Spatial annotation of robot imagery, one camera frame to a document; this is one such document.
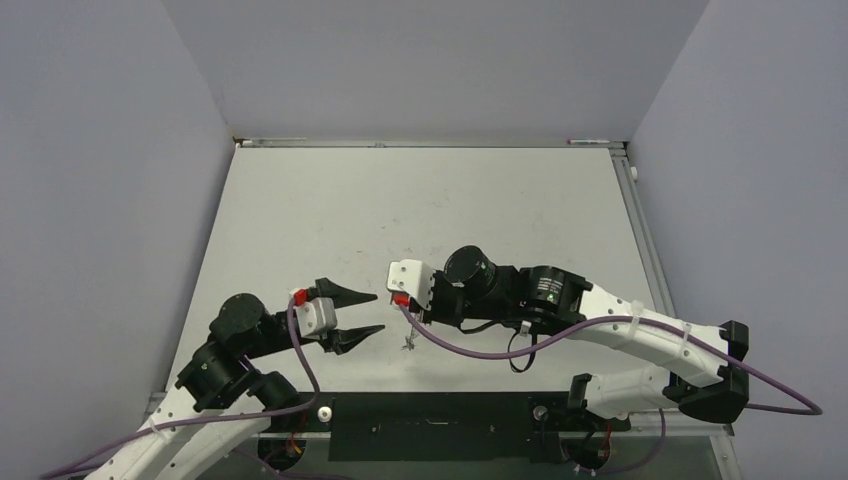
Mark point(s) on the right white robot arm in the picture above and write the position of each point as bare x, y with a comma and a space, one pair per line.
692, 368

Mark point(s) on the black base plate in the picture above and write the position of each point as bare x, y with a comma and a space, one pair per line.
466, 426

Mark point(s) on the red white marker pen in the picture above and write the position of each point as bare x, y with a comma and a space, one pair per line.
589, 142

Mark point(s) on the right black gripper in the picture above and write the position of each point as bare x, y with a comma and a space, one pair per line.
434, 313

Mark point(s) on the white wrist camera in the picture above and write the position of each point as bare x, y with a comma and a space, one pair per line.
411, 283
315, 314

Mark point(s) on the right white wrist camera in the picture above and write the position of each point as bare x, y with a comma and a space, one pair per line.
411, 283

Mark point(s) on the aluminium frame rail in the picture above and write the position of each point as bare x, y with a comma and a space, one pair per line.
627, 175

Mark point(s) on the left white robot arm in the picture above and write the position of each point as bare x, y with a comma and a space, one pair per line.
220, 397

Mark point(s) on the silver perforated ring disc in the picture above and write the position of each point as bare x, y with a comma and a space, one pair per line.
413, 319

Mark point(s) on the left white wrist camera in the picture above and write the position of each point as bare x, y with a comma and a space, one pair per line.
315, 314

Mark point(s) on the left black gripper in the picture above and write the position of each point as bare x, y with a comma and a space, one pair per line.
342, 297

